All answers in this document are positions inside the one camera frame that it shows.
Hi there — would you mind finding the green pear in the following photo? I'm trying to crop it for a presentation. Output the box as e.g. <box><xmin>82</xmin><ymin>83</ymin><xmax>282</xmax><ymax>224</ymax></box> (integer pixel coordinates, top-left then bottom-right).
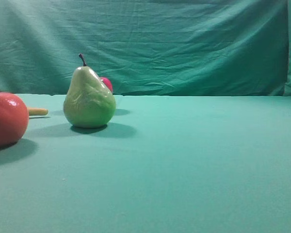
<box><xmin>63</xmin><ymin>53</ymin><xmax>116</xmax><ymax>128</ymax></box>

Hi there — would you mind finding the red apple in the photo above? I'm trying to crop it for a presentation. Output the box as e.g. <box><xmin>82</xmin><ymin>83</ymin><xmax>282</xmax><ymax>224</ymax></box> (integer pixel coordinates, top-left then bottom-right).
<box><xmin>100</xmin><ymin>77</ymin><xmax>113</xmax><ymax>93</ymax></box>

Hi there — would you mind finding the green backdrop cloth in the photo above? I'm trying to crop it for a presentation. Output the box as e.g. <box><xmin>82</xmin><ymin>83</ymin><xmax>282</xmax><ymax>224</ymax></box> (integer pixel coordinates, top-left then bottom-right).
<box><xmin>0</xmin><ymin>0</ymin><xmax>289</xmax><ymax>96</ymax></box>

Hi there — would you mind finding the yellow banana tip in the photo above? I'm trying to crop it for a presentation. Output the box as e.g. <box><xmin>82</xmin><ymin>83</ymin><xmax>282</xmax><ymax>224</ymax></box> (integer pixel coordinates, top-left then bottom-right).
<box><xmin>27</xmin><ymin>108</ymin><xmax>49</xmax><ymax>116</ymax></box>

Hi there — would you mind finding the orange-red round fruit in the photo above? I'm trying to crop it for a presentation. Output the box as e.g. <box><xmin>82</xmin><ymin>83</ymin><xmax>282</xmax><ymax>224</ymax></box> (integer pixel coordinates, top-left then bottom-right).
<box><xmin>0</xmin><ymin>92</ymin><xmax>29</xmax><ymax>147</ymax></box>

